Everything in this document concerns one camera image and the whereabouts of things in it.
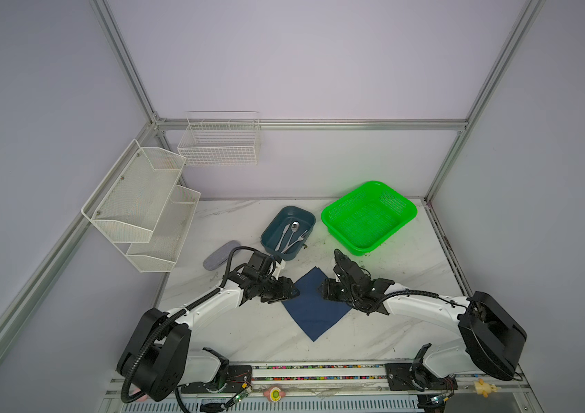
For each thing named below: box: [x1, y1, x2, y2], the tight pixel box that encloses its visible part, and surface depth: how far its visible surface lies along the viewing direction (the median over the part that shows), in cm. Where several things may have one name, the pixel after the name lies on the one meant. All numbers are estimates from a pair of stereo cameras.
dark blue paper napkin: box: [281, 265, 352, 342], surface depth 87 cm
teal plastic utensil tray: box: [260, 205, 317, 261], surface depth 109 cm
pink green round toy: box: [263, 386, 286, 402], surface depth 69 cm
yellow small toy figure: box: [474, 377, 502, 398], surface depth 70 cm
